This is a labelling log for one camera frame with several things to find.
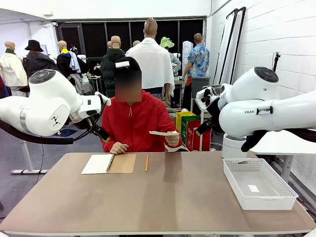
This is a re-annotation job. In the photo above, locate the arm white wrist camera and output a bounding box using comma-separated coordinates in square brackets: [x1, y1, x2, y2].
[94, 91, 112, 107]
[196, 86, 216, 103]

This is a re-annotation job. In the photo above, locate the white table leg base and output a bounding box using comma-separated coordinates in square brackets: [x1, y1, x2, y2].
[10, 140, 49, 175]

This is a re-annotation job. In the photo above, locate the dark glazed garage door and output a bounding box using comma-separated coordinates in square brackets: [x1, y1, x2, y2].
[54, 16, 207, 75]

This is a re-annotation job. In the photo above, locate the small white side table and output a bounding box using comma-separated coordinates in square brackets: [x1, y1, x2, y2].
[193, 98, 211, 152]

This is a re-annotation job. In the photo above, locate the mannequin in cream jacket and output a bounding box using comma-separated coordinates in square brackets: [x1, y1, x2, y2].
[0, 41, 29, 97]

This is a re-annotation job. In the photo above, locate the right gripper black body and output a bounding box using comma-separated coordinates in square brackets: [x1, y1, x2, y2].
[203, 115, 221, 131]

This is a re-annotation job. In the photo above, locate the mannequin with black hat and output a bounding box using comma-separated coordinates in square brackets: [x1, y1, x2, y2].
[23, 39, 63, 78]

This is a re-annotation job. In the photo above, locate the mannequin black jacket yellow collar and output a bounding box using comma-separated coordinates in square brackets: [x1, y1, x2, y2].
[56, 40, 88, 96]

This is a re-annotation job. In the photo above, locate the white perforated plastic basket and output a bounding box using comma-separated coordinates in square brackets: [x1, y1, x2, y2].
[222, 158, 299, 211]

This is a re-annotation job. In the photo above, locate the person's right forearm red sleeve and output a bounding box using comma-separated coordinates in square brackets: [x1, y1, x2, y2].
[101, 137, 115, 153]

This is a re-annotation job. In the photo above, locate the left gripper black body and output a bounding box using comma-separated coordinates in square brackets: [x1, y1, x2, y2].
[88, 123, 106, 138]

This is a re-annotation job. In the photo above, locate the mannequin in dark green hoodie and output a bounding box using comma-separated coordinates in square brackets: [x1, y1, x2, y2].
[100, 36, 126, 98]

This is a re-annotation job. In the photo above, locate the mannequin with green hat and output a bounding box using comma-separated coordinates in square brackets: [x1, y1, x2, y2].
[159, 37, 182, 76]

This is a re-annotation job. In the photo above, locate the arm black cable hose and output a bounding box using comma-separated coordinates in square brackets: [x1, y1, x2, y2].
[0, 119, 75, 145]
[240, 127, 316, 153]

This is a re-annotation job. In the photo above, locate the white tower fan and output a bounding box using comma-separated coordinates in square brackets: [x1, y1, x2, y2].
[182, 40, 194, 67]

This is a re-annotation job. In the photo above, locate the person's right hand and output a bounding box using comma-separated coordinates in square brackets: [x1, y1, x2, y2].
[109, 142, 130, 156]

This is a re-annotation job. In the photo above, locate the person in red hoodie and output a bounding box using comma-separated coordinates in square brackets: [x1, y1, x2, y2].
[101, 71, 183, 153]

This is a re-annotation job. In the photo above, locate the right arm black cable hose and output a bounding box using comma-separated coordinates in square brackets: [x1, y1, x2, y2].
[240, 127, 316, 153]

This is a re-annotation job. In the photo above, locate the white round trash bin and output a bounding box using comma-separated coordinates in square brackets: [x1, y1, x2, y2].
[221, 133, 248, 159]

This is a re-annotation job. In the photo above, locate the white paper sheet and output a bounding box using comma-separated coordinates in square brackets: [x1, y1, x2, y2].
[149, 130, 180, 137]

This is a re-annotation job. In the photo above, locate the black-framed white panel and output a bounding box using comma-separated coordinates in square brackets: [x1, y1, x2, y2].
[213, 8, 238, 86]
[226, 6, 247, 85]

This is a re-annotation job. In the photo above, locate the person's left hand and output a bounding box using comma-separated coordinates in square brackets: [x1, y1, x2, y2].
[163, 132, 180, 149]

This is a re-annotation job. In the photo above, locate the black baseball cap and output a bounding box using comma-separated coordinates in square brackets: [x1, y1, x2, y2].
[115, 56, 142, 73]

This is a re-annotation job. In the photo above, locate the spiral notebook brown cover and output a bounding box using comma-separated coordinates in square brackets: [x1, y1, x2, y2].
[80, 153, 137, 175]

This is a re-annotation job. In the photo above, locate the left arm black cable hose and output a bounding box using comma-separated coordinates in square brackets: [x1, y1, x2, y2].
[0, 119, 75, 145]

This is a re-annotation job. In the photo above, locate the green box white print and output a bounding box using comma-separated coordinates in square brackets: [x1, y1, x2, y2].
[181, 116, 201, 149]

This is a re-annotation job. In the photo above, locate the left arm white wrist camera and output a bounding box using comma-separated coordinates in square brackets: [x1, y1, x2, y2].
[94, 91, 112, 107]

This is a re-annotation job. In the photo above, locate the right arm white wrist camera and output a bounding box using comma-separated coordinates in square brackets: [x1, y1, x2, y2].
[196, 86, 216, 103]

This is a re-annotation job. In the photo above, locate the grey bin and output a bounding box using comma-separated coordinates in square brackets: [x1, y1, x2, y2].
[191, 76, 211, 93]

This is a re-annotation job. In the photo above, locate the yellow-green box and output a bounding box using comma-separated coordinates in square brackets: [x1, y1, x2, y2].
[175, 111, 197, 144]

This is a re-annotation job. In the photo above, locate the red bag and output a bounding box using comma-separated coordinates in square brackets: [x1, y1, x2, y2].
[186, 120, 212, 152]

